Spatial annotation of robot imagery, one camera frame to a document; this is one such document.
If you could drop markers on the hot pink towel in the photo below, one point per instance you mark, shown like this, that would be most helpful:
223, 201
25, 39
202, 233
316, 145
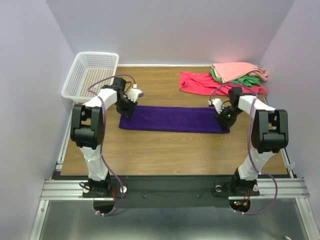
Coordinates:
204, 84

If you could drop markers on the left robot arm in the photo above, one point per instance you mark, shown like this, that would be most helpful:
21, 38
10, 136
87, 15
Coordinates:
88, 126

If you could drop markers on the aluminium frame rail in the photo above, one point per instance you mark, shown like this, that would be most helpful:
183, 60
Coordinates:
287, 188

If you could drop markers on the purple towel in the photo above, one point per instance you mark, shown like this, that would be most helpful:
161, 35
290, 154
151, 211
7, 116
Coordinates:
173, 119

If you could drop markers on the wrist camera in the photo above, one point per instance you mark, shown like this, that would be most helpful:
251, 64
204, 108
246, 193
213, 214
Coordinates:
217, 104
134, 94

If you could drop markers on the salmon pink towel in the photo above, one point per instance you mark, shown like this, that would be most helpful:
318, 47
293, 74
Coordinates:
231, 71

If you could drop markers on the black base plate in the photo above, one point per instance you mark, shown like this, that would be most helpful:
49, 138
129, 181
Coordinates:
168, 192

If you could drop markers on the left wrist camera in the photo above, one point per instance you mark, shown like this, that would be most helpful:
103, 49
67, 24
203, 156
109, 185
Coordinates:
134, 94

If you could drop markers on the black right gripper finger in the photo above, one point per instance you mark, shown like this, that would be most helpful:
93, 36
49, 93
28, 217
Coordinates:
221, 123
228, 127

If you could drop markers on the green towel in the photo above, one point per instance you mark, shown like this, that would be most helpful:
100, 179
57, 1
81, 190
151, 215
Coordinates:
245, 80

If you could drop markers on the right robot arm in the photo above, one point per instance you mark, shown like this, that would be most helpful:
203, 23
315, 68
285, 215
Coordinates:
268, 134

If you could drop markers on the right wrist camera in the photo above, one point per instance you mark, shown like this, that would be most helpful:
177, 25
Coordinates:
217, 104

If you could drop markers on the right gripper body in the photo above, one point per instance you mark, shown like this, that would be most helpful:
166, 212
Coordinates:
228, 115

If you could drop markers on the white plastic basket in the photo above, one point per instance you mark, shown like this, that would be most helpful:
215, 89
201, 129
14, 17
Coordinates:
87, 69

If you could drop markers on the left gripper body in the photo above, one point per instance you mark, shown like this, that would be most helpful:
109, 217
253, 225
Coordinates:
123, 106

